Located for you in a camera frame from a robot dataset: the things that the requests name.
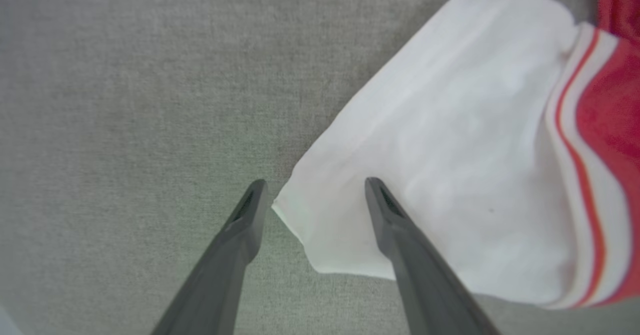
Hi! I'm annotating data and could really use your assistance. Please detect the grey fabric sofa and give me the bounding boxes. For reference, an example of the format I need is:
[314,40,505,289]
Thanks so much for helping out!
[0,0,640,335]

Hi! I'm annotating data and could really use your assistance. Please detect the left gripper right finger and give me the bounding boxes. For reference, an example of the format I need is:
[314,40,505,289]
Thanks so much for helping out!
[364,176,503,335]

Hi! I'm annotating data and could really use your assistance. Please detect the red and white jersey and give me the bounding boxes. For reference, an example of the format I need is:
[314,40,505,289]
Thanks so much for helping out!
[271,0,640,310]

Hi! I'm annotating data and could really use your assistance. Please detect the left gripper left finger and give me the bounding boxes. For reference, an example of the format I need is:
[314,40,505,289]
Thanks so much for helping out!
[150,178,269,335]

